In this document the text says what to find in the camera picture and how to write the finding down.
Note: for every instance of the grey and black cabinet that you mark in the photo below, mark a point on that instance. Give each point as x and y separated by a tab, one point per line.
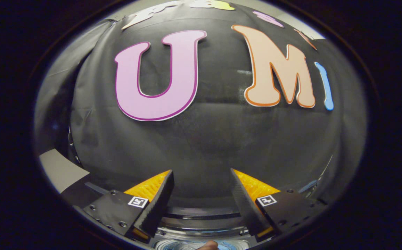
60	170

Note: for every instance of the dark washing machine lid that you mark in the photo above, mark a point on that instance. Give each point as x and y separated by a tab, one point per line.
200	213

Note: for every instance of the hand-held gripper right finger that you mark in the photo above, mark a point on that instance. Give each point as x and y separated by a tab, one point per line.
245	205

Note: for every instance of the backdrop support stand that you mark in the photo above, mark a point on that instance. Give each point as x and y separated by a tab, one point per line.
306	186

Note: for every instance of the dark grey washing machine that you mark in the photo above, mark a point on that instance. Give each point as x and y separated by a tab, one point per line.
200	234

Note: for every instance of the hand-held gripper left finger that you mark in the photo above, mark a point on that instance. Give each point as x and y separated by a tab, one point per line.
159	201

